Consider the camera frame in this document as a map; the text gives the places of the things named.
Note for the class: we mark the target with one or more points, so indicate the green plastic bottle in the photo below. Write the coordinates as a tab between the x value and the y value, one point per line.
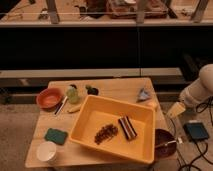
72	95

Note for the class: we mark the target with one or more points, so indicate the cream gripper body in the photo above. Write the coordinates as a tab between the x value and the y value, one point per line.
176	109

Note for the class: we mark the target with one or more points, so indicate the wooden table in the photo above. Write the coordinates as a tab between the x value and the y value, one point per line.
74	154

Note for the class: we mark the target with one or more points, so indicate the yellow plastic bin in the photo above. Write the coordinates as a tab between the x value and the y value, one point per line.
97	111

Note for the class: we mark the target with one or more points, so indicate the brown crumb pile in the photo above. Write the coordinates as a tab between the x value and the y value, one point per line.
106	132

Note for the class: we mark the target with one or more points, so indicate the white cup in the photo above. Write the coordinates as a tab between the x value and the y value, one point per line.
46	151

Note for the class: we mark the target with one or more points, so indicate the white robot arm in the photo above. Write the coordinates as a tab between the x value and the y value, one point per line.
194	94

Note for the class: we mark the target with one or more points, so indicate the dark metal cup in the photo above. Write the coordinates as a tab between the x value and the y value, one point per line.
93	91

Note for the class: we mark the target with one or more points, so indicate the orange bowl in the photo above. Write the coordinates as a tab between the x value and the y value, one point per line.
49	98

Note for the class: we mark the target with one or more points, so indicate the striped brown block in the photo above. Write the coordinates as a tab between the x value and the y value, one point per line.
127	127

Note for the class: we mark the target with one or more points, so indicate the black pedal box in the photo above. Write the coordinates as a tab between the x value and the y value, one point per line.
196	131

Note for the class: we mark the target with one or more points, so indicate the grey crumpled cloth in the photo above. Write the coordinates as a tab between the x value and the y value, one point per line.
143	95

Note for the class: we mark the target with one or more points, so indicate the knife with dark handle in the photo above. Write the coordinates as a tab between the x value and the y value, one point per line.
60	106

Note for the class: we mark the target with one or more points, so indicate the dark brown bowl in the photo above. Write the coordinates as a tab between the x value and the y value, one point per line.
161	136

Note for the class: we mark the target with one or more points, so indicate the green sponge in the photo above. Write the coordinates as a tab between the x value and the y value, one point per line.
56	136

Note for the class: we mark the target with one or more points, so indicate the yellow banana toy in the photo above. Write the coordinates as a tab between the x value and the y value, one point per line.
74	109

